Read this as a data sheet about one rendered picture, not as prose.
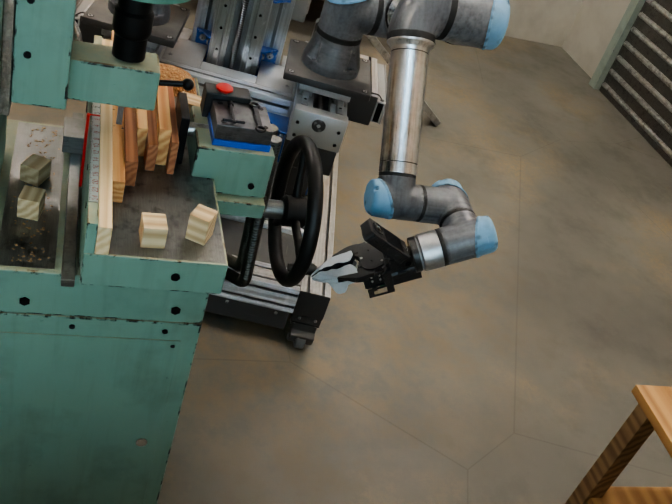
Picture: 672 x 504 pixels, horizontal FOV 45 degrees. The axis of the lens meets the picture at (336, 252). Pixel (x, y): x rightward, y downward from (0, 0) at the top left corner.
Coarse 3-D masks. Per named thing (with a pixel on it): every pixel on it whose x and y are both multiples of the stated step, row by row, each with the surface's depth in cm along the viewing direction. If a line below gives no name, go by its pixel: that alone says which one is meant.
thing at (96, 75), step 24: (72, 48) 126; (96, 48) 128; (72, 72) 125; (96, 72) 126; (120, 72) 127; (144, 72) 127; (72, 96) 127; (96, 96) 128; (120, 96) 129; (144, 96) 130
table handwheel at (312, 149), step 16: (288, 144) 158; (304, 144) 148; (288, 160) 161; (304, 160) 151; (320, 160) 145; (288, 176) 165; (304, 176) 153; (320, 176) 143; (272, 192) 166; (320, 192) 142; (272, 208) 152; (288, 208) 152; (304, 208) 153; (320, 208) 142; (272, 224) 166; (288, 224) 153; (304, 224) 154; (320, 224) 143; (272, 240) 165; (304, 240) 143; (272, 256) 163; (304, 256) 144; (288, 272) 151; (304, 272) 147
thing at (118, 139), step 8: (112, 32) 164; (112, 40) 161; (120, 136) 135; (120, 144) 133; (120, 152) 131; (120, 160) 129; (120, 168) 128; (120, 176) 126; (120, 184) 125; (120, 192) 126; (120, 200) 127
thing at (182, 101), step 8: (184, 96) 140; (176, 104) 141; (184, 104) 138; (176, 112) 141; (184, 112) 136; (184, 120) 134; (184, 128) 135; (192, 128) 140; (208, 128) 141; (184, 136) 136; (192, 136) 141; (184, 144) 137; (176, 160) 139
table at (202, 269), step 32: (128, 192) 130; (160, 192) 132; (192, 192) 135; (128, 224) 124; (96, 256) 117; (128, 256) 118; (160, 256) 120; (192, 256) 122; (224, 256) 124; (160, 288) 123; (192, 288) 124
